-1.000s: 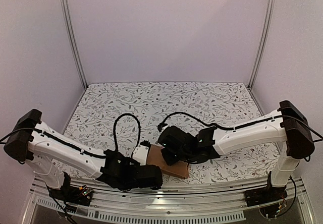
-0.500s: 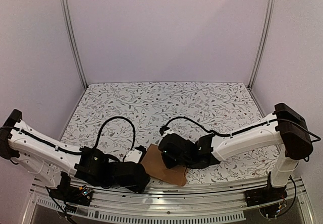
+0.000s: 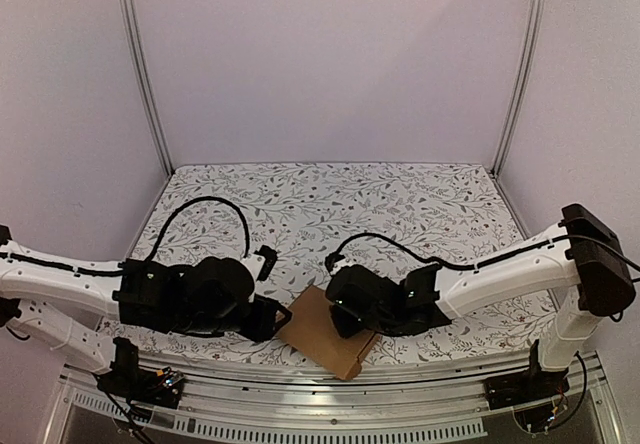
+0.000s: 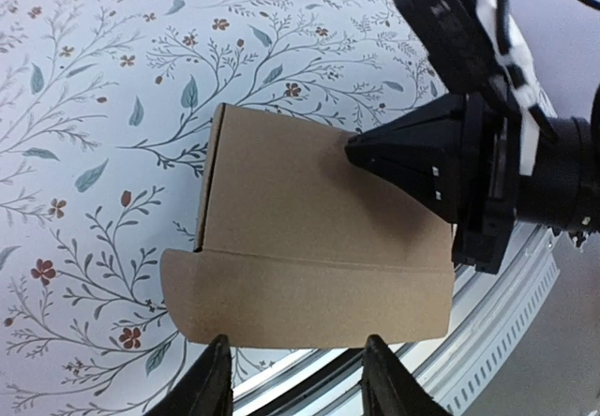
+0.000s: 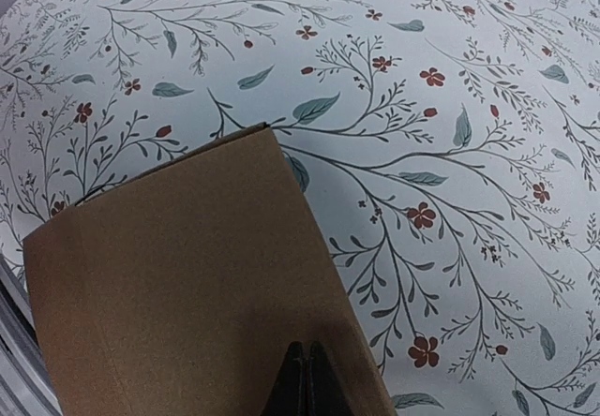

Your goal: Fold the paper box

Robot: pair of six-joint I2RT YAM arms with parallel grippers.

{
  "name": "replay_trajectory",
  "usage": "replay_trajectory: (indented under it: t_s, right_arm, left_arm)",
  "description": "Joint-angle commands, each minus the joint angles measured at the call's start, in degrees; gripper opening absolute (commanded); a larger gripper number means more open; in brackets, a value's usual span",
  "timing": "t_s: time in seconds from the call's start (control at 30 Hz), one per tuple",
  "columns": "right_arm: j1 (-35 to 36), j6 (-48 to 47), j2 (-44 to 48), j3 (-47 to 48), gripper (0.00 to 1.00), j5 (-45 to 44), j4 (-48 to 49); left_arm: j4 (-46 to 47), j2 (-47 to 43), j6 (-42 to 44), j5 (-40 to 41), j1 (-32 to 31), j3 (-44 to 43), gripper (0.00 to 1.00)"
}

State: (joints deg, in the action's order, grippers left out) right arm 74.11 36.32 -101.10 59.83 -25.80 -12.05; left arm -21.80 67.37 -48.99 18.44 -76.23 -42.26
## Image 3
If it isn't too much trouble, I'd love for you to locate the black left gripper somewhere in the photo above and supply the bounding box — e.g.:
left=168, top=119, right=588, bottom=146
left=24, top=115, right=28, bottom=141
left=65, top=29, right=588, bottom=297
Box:
left=177, top=294, right=292, bottom=344

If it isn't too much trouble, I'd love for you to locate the brown cardboard box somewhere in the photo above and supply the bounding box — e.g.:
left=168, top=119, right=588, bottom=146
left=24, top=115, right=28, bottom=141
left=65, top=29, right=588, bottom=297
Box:
left=276, top=285, right=379, bottom=381

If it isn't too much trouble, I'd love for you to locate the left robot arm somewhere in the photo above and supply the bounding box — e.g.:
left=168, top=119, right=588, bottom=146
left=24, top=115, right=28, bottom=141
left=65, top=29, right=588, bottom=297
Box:
left=1, top=227, right=292, bottom=398

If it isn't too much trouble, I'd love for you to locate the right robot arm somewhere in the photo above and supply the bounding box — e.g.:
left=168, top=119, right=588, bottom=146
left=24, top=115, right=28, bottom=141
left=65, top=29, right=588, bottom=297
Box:
left=324, top=204, right=639, bottom=400

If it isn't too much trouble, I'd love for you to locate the floral patterned table mat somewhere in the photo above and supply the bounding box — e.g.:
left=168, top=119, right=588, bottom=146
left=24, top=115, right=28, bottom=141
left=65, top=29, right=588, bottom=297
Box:
left=98, top=163, right=556, bottom=367

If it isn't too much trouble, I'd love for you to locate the small green circuit board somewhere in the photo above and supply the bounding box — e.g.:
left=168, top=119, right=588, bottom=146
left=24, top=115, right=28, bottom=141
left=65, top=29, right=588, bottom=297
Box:
left=156, top=367, right=185, bottom=389

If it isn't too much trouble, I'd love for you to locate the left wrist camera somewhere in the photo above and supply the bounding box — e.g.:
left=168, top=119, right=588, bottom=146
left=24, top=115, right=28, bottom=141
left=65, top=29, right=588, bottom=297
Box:
left=241, top=245, right=278, bottom=282

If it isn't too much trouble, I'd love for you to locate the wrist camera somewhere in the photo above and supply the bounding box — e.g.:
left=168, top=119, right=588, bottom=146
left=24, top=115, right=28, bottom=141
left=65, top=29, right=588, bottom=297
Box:
left=241, top=245, right=278, bottom=282
left=324, top=252, right=352, bottom=276

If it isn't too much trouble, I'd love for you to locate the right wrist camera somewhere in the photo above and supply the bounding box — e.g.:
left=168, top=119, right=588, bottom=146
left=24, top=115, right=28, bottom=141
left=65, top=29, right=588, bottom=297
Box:
left=324, top=252, right=352, bottom=276

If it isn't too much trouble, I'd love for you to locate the aluminium front rail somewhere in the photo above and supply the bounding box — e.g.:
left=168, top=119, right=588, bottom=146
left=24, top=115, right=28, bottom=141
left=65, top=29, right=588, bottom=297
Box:
left=42, top=348, right=619, bottom=444

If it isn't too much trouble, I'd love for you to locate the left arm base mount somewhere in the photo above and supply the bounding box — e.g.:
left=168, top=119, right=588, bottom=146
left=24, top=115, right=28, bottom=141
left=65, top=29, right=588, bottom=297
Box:
left=95, top=368, right=186, bottom=409

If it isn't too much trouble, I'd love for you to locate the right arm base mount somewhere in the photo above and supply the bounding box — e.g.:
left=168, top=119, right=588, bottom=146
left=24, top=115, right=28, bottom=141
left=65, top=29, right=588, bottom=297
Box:
left=483, top=369, right=569, bottom=410

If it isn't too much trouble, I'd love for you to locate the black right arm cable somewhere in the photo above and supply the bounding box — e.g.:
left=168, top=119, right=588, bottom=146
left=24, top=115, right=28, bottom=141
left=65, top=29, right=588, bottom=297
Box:
left=327, top=232, right=640, bottom=285

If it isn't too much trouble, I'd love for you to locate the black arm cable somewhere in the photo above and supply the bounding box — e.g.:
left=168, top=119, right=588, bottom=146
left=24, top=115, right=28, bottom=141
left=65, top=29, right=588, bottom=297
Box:
left=0, top=195, right=251, bottom=278
left=327, top=232, right=640, bottom=285

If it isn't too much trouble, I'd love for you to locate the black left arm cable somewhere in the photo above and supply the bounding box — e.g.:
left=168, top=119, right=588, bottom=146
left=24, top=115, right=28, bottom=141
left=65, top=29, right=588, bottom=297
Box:
left=0, top=195, right=251, bottom=278

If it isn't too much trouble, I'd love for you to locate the left aluminium frame post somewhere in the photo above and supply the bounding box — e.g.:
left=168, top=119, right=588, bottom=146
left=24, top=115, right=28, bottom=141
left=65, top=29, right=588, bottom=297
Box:
left=119, top=0, right=175, bottom=177

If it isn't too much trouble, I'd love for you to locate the aluminium frame post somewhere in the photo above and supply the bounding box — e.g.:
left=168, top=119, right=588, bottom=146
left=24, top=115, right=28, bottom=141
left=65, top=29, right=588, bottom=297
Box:
left=119, top=0, right=175, bottom=177
left=490, top=0, right=545, bottom=180

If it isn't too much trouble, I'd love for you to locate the right aluminium frame post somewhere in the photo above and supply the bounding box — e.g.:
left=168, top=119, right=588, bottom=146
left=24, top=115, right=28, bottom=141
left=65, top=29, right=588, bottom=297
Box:
left=490, top=0, right=545, bottom=180

